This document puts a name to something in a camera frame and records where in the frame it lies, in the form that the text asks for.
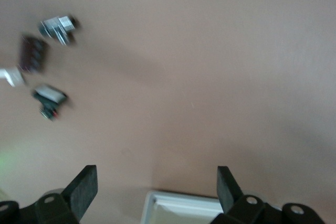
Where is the black white rectangular switch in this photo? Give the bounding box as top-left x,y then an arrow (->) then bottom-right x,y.
31,83 -> 70,123

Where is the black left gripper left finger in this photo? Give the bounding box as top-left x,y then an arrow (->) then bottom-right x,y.
0,165 -> 98,224

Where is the silver metal key switch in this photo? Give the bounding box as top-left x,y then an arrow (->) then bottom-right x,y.
37,13 -> 80,47

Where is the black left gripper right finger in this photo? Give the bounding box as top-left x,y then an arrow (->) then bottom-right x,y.
209,166 -> 324,224

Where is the brown terminal block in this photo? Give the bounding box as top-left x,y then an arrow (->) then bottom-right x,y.
16,33 -> 49,74

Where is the brown table cover mat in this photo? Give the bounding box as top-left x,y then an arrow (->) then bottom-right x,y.
0,0 -> 336,224

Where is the white cabinet drawer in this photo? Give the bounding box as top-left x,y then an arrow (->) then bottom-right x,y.
140,188 -> 227,224

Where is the white curved plastic clip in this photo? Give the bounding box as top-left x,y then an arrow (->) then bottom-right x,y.
0,66 -> 26,89

